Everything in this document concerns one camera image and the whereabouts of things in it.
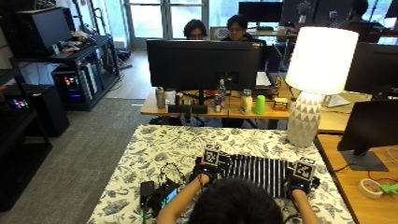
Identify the black monitor with square foot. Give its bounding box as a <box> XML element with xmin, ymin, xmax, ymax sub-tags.
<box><xmin>335</xmin><ymin>99</ymin><xmax>398</xmax><ymax>173</ymax></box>

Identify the black computer tower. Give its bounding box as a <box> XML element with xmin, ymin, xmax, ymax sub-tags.
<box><xmin>2</xmin><ymin>84</ymin><xmax>70</xmax><ymax>138</ymax></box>

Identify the wooden side desk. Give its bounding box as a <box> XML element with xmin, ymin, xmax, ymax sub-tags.
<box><xmin>314</xmin><ymin>133</ymin><xmax>398</xmax><ymax>224</ymax></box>

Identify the yellow red small box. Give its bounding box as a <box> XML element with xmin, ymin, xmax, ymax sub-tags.
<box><xmin>272</xmin><ymin>97</ymin><xmax>290</xmax><ymax>112</ymax></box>

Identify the black low shelf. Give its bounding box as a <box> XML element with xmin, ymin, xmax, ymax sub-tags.
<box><xmin>0</xmin><ymin>68</ymin><xmax>53</xmax><ymax>213</ymax></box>

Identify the green plastic object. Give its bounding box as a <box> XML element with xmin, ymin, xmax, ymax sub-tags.
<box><xmin>379</xmin><ymin>183</ymin><xmax>398</xmax><ymax>196</ymax></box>

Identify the background black monitor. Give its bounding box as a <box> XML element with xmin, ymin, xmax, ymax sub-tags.
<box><xmin>236</xmin><ymin>1</ymin><xmax>284</xmax><ymax>23</ymax></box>

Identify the green plastic cup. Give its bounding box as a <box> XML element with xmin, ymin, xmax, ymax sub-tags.
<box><xmin>252</xmin><ymin>94</ymin><xmax>267</xmax><ymax>116</ymax></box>

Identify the white marker cube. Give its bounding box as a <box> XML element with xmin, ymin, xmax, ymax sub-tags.
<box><xmin>200</xmin><ymin>144</ymin><xmax>222</xmax><ymax>167</ymax></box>
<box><xmin>292</xmin><ymin>157</ymin><xmax>316</xmax><ymax>182</ymax></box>

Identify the black cable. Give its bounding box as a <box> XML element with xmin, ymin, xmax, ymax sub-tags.
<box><xmin>158</xmin><ymin>161</ymin><xmax>186</xmax><ymax>189</ymax></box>

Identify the grey metal tumbler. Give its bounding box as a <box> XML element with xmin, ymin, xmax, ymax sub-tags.
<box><xmin>154</xmin><ymin>86</ymin><xmax>166</xmax><ymax>109</ymax></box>

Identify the white table lamp patterned base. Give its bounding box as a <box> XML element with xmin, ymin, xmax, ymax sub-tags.
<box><xmin>283</xmin><ymin>26</ymin><xmax>360</xmax><ymax>148</ymax></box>

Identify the black power pack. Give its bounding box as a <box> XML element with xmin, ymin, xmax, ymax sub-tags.
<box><xmin>139</xmin><ymin>180</ymin><xmax>155</xmax><ymax>208</ymax></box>

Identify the floral white tablecloth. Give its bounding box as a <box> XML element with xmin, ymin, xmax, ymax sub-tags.
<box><xmin>85</xmin><ymin>124</ymin><xmax>355</xmax><ymax>224</ymax></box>

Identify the black metal shelf rack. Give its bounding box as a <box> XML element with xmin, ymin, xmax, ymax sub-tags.
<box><xmin>9</xmin><ymin>35</ymin><xmax>122</xmax><ymax>112</ymax></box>

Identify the person's left hand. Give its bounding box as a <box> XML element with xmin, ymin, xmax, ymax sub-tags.
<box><xmin>188</xmin><ymin>156</ymin><xmax>231</xmax><ymax>185</ymax></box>

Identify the black small box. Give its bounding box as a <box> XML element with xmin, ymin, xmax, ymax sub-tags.
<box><xmin>166</xmin><ymin>104</ymin><xmax>208</xmax><ymax>115</ymax></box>

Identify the roll of beige tape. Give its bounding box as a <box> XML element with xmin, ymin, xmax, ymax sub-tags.
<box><xmin>356</xmin><ymin>178</ymin><xmax>384</xmax><ymax>200</ymax></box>

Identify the computer tower with coloured lights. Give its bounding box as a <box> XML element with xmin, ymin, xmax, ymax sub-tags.
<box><xmin>50</xmin><ymin>63</ymin><xmax>99</xmax><ymax>109</ymax></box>

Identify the white cup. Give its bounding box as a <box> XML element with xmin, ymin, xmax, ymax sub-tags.
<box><xmin>163</xmin><ymin>89</ymin><xmax>178</xmax><ymax>105</ymax></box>

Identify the white laptop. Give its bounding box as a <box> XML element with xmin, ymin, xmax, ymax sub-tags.
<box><xmin>255</xmin><ymin>71</ymin><xmax>274</xmax><ymax>89</ymax></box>

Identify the black device with screen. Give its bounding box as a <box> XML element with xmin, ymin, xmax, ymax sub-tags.
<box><xmin>149</xmin><ymin>182</ymin><xmax>182</xmax><ymax>217</ymax></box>

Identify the black equipment case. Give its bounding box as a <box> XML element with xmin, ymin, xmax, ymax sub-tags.
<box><xmin>13</xmin><ymin>6</ymin><xmax>77</xmax><ymax>58</ymax></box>

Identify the small dark bottle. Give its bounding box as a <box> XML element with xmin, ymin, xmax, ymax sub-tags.
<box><xmin>212</xmin><ymin>93</ymin><xmax>223</xmax><ymax>113</ymax></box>

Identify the large black monitor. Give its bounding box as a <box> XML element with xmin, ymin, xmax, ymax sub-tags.
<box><xmin>145</xmin><ymin>39</ymin><xmax>262</xmax><ymax>106</ymax></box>

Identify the person's right hand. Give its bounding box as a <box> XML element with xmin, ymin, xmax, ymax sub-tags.
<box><xmin>284</xmin><ymin>169</ymin><xmax>322</xmax><ymax>196</ymax></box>

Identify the clear water bottle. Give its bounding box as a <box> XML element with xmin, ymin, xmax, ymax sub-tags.
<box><xmin>215</xmin><ymin>78</ymin><xmax>227</xmax><ymax>108</ymax></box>

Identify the black white striped cloth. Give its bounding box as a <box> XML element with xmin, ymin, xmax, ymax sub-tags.
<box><xmin>222</xmin><ymin>153</ymin><xmax>294</xmax><ymax>199</ymax></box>

